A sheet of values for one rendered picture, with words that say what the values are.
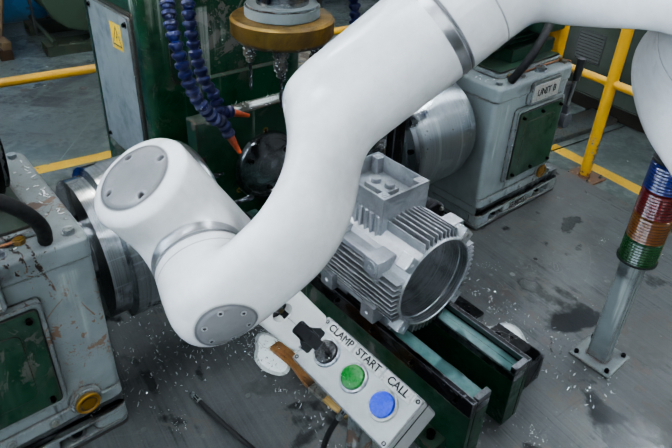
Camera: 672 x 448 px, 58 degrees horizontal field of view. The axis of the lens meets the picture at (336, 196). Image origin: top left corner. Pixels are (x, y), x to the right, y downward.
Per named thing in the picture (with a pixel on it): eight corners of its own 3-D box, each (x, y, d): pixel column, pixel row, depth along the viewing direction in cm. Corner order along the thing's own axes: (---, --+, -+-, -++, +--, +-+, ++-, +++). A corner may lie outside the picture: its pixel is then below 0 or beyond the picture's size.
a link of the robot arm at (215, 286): (540, 134, 45) (224, 376, 47) (428, 38, 55) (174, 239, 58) (511, 54, 38) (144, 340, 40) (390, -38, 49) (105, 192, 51)
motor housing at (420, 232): (308, 285, 107) (310, 195, 96) (386, 247, 117) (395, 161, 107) (386, 353, 94) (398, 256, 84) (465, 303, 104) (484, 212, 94)
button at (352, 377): (340, 382, 72) (334, 377, 71) (356, 363, 73) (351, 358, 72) (356, 398, 70) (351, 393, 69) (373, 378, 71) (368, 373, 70)
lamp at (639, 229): (618, 233, 97) (626, 210, 95) (636, 221, 100) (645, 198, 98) (654, 251, 93) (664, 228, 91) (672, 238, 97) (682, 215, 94)
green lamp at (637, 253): (610, 255, 99) (618, 233, 97) (628, 242, 103) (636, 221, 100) (645, 274, 96) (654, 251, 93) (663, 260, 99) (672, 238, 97)
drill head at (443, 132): (307, 182, 138) (308, 78, 125) (428, 136, 161) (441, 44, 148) (382, 233, 122) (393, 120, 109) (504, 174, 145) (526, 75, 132)
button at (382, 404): (368, 409, 69) (362, 405, 68) (385, 389, 70) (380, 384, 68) (386, 427, 67) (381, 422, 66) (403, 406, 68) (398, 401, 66)
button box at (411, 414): (306, 370, 79) (289, 356, 75) (342, 329, 81) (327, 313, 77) (397, 462, 69) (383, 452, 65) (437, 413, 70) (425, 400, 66)
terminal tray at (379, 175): (330, 206, 101) (331, 168, 97) (376, 186, 107) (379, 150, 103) (378, 240, 93) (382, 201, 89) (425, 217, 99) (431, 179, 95)
